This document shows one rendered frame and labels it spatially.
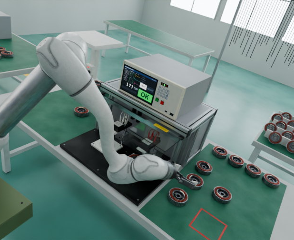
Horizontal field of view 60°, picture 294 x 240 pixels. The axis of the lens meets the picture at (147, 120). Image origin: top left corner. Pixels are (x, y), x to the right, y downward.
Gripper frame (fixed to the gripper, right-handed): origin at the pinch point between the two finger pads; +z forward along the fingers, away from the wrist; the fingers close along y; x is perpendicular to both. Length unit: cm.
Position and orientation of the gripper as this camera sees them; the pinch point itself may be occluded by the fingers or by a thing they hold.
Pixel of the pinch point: (186, 175)
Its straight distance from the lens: 140.7
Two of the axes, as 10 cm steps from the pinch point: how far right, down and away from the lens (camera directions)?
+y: 5.7, 5.3, -6.3
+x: 5.7, -8.0, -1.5
